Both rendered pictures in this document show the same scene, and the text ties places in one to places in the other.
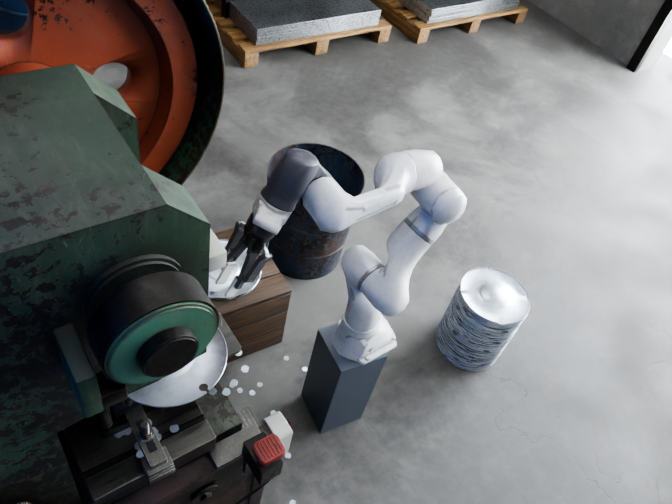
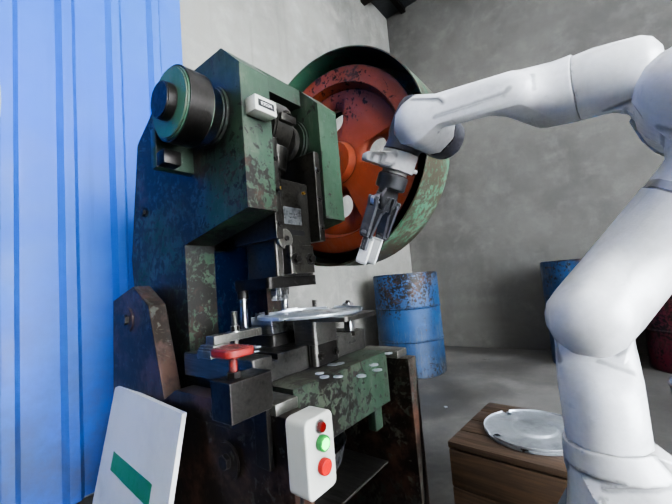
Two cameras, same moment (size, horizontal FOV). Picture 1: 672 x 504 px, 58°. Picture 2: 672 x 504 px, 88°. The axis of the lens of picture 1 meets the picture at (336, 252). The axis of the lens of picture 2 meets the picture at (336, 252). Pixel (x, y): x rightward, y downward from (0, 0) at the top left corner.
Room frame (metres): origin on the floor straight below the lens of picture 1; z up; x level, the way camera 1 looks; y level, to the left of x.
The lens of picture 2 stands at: (0.75, -0.63, 0.87)
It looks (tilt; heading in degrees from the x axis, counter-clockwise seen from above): 5 degrees up; 83
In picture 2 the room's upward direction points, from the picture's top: 5 degrees counter-clockwise
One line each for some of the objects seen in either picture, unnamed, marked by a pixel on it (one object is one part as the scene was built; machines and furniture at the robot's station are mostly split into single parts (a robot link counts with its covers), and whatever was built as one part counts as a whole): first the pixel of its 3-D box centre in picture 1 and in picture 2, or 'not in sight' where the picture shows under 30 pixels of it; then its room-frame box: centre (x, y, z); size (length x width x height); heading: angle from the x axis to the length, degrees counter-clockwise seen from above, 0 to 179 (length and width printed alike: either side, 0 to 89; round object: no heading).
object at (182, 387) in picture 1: (168, 354); (310, 312); (0.79, 0.34, 0.78); 0.29 x 0.29 x 0.01
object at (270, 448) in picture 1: (267, 454); (233, 367); (0.63, 0.04, 0.72); 0.07 x 0.06 x 0.08; 135
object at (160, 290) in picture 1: (137, 327); (189, 121); (0.51, 0.27, 1.31); 0.22 x 0.12 x 0.22; 135
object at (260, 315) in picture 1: (221, 298); (542, 491); (1.45, 0.40, 0.18); 0.40 x 0.38 x 0.35; 131
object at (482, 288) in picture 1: (495, 294); not in sight; (1.68, -0.67, 0.35); 0.29 x 0.29 x 0.01
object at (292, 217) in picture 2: not in sight; (283, 227); (0.73, 0.40, 1.04); 0.17 x 0.15 x 0.30; 135
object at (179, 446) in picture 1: (122, 397); (282, 349); (0.70, 0.43, 0.68); 0.45 x 0.30 x 0.06; 45
